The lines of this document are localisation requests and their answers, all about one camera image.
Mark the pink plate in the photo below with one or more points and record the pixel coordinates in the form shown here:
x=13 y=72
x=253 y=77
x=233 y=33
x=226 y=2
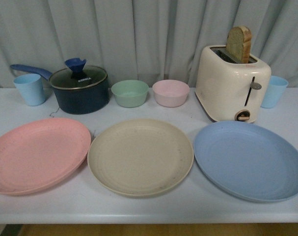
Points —
x=40 y=154

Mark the green bowl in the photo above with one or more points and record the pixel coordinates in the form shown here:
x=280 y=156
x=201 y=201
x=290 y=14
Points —
x=130 y=93

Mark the pink bowl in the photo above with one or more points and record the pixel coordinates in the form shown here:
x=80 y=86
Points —
x=170 y=93

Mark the beige plate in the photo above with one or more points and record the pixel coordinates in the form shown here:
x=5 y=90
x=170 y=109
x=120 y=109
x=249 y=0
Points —
x=141 y=157

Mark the dark blue saucepan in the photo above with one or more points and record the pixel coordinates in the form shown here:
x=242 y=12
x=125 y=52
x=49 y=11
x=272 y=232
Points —
x=78 y=102

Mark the grey curtain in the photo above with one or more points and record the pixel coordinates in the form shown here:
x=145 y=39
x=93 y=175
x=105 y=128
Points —
x=148 y=40

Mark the cream toaster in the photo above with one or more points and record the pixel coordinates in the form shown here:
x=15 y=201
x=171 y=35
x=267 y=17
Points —
x=228 y=90

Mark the glass pot lid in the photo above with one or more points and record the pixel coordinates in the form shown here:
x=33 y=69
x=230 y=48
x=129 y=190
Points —
x=77 y=75

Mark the blue plate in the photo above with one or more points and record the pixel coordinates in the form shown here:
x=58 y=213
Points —
x=247 y=161

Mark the bread slice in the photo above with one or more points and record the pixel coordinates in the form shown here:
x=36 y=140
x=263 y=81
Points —
x=239 y=43

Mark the left light blue cup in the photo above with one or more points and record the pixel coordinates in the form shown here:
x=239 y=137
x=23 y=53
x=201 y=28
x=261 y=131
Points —
x=30 y=88

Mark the light blue cup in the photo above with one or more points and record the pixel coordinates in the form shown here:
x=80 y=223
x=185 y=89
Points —
x=276 y=87
x=30 y=88

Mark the right light blue cup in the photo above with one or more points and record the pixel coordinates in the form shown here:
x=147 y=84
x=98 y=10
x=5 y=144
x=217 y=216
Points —
x=276 y=87

